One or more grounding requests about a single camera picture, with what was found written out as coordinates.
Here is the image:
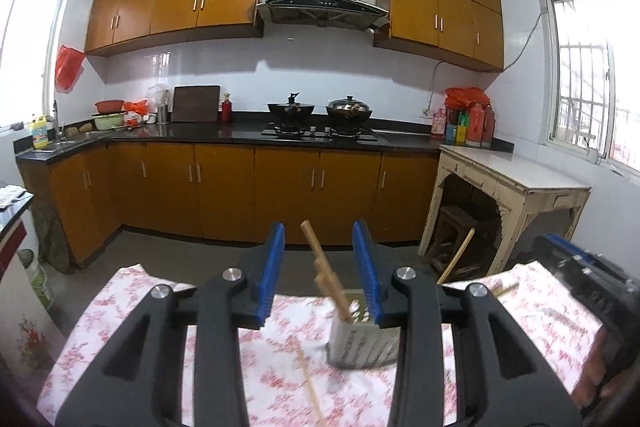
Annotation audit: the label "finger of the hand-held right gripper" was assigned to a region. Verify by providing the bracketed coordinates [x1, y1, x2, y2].
[533, 233, 601, 265]

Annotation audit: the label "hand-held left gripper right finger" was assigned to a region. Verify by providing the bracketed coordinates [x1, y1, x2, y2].
[352, 221, 583, 427]

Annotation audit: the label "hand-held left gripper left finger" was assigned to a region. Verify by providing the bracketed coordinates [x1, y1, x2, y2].
[54, 222, 286, 427]

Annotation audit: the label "white slotted utensil holder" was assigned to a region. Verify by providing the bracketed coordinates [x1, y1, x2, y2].
[326, 289, 401, 369]

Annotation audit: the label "person's right hand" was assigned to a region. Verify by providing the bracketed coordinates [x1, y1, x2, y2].
[572, 327, 624, 411]

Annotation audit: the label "worn white side table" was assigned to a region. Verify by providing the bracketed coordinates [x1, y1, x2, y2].
[417, 143, 592, 278]

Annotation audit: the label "brown lower kitchen cabinets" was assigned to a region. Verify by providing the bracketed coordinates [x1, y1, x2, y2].
[17, 142, 441, 265]

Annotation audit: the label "dark wooden stool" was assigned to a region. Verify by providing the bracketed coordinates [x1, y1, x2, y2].
[431, 205, 501, 279]

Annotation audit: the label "red floral tablecloth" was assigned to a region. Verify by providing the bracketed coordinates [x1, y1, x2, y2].
[37, 259, 621, 427]

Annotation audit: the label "black kitchen countertop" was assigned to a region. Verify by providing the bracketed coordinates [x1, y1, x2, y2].
[14, 111, 516, 164]

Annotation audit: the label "black gas stove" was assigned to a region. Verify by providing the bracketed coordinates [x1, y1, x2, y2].
[261, 123, 380, 142]

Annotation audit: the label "barred window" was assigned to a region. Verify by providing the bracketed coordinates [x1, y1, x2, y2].
[539, 0, 640, 168]

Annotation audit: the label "wok with metal lid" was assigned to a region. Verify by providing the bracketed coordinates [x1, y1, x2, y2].
[325, 94, 374, 124]

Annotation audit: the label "red plastic bag on bottles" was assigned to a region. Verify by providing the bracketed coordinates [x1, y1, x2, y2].
[445, 87, 491, 108]

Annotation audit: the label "dark cutting board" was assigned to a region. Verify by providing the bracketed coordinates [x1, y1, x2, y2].
[171, 85, 221, 123]

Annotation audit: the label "red and white bag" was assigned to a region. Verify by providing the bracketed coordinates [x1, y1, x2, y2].
[122, 99, 151, 128]

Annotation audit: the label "green sack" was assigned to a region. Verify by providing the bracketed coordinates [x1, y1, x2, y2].
[32, 199, 71, 276]

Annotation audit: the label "light green basin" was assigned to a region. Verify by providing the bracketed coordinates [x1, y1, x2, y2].
[91, 112, 127, 130]

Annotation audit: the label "white plastic bucket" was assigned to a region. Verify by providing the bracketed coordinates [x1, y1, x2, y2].
[17, 249, 55, 311]

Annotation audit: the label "white floral appliance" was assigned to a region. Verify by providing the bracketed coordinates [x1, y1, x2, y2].
[0, 179, 57, 378]

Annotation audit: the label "sink faucet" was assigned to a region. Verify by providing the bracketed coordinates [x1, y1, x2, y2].
[52, 99, 66, 142]

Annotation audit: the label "yellow dish soap bottle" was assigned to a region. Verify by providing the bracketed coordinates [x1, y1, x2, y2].
[31, 116, 51, 150]

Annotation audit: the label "plain window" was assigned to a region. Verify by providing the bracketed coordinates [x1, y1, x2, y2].
[0, 0, 72, 128]

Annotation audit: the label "black wok with handle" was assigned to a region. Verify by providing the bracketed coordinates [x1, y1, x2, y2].
[267, 92, 317, 130]

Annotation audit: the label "grey wall cable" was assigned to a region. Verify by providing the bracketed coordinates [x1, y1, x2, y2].
[420, 11, 547, 118]

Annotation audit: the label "red bag on wall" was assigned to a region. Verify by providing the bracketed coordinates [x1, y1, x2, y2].
[55, 45, 86, 94]

